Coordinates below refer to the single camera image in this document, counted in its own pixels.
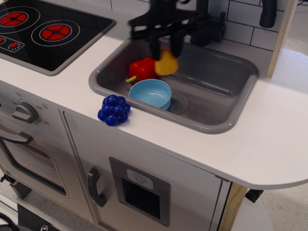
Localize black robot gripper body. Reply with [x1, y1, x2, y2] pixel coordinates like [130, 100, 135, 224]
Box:
[128, 0, 199, 41]

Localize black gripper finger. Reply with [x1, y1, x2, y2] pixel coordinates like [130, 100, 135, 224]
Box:
[169, 32, 186, 58]
[149, 37, 160, 60]

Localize yellow toy corn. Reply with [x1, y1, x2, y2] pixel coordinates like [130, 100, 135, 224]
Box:
[154, 47, 179, 76]

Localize light blue bowl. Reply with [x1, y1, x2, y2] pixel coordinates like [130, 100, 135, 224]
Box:
[128, 79, 172, 110]

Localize grey toy sink basin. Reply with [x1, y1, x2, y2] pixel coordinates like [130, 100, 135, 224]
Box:
[89, 39, 258, 134]

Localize red toy bell pepper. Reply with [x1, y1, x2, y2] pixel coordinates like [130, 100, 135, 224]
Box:
[126, 57, 158, 85]

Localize dark grey toy faucet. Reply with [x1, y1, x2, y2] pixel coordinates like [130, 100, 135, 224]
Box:
[187, 0, 277, 47]

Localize blue toy grapes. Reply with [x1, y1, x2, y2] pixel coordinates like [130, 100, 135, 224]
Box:
[98, 94, 130, 127]

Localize black toy stovetop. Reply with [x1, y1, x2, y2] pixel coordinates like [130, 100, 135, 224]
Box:
[0, 0, 116, 76]

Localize grey oven knob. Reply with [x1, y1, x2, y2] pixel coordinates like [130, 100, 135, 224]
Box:
[12, 102, 39, 124]

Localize grey ice dispenser panel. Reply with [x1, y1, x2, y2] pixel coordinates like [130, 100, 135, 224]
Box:
[109, 157, 171, 227]

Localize white cabinet door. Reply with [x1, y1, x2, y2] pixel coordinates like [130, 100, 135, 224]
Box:
[64, 112, 229, 231]

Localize white oven door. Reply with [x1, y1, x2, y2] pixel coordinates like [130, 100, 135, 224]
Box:
[0, 115, 94, 222]

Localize wooden side post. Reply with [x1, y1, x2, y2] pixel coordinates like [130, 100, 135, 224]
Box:
[267, 0, 298, 78]

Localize grey cabinet door handle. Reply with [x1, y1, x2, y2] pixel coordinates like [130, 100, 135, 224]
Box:
[87, 167, 107, 207]

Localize grey oven door handle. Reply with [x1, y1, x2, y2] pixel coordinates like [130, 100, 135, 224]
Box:
[0, 129, 33, 144]

